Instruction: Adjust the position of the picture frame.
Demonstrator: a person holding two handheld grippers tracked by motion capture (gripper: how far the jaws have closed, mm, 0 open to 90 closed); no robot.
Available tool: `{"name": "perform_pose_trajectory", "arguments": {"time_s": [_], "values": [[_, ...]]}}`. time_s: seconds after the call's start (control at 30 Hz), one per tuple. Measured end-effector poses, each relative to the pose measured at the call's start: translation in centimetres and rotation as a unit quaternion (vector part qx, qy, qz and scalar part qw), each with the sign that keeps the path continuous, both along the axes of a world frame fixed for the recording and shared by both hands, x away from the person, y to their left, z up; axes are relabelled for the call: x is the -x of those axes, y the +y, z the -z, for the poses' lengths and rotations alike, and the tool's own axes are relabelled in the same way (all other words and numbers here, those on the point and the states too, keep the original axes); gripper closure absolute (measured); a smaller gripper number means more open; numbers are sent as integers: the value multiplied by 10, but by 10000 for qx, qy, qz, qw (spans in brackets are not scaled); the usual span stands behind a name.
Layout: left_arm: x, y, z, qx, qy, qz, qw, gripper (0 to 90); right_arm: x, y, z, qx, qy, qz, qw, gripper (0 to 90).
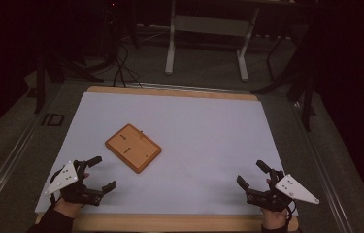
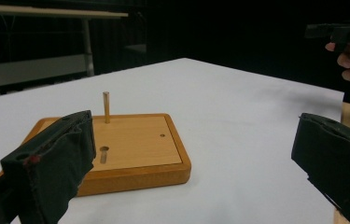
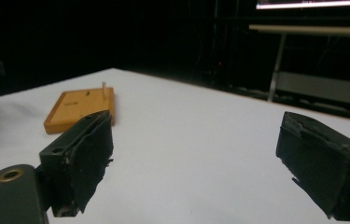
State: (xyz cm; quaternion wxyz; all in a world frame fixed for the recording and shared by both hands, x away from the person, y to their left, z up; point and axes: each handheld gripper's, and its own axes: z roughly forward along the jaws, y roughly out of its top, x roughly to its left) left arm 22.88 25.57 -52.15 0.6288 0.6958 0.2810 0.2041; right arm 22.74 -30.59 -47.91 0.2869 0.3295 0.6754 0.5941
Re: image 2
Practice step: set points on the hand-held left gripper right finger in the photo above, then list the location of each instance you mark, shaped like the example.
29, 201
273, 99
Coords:
337, 155

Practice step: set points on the desk with white legs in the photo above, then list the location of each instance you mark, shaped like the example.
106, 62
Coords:
32, 68

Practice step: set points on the white table mat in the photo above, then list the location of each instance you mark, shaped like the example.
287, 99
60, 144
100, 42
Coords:
225, 109

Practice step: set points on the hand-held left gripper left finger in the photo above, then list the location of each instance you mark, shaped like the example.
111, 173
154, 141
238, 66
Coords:
54, 161

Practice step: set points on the wooden stand peg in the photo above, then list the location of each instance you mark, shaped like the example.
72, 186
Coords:
106, 105

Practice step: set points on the wooden photo frame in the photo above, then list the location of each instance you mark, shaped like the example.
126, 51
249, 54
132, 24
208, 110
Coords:
138, 143

